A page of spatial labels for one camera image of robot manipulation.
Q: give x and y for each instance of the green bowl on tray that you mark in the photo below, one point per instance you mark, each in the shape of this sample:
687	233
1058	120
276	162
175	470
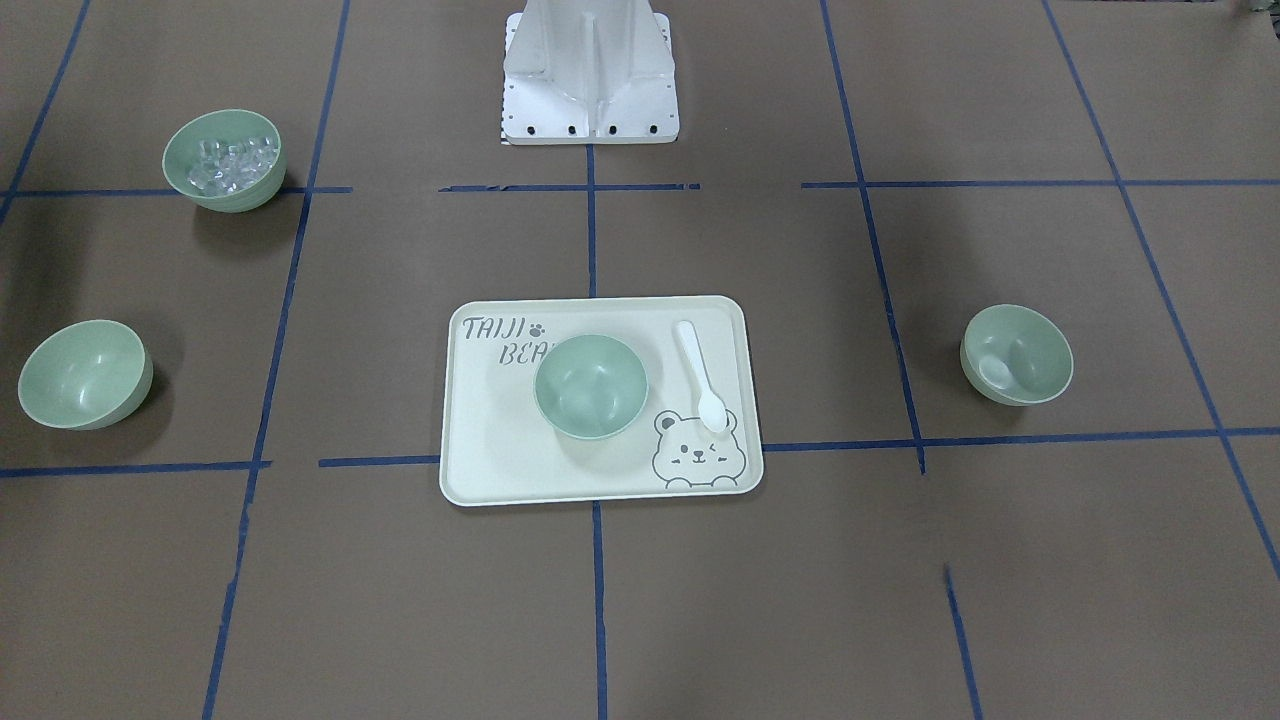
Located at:
591	386

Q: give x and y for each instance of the white plastic spoon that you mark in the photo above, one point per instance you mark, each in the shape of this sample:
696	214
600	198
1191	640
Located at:
710	407

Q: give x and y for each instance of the cream bear tray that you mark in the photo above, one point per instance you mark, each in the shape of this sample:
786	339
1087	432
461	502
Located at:
497	448

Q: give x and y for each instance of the green bowl with ice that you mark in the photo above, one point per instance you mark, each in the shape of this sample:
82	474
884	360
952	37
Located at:
227	125

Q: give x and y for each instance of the ice cubes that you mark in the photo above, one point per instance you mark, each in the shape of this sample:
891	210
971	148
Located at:
224	167

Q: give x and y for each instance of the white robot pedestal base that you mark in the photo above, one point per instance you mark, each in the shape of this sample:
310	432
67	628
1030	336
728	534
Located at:
588	72

